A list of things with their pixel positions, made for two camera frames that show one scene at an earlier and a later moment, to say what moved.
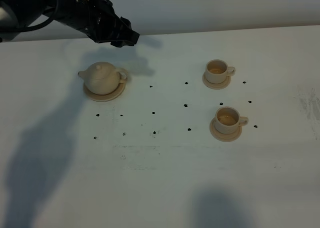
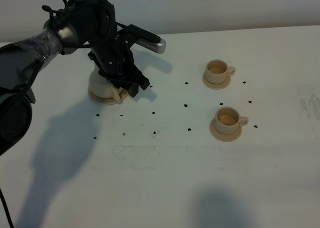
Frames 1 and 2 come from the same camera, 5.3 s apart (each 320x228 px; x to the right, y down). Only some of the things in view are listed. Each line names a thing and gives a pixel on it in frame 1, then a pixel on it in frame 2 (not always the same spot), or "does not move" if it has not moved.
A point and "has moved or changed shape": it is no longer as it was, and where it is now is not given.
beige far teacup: [217, 71] does not move
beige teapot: [103, 78] has moved or changed shape
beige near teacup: [228, 119] does not move
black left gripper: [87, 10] → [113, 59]
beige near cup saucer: [223, 137] does not move
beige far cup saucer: [214, 86] does not move
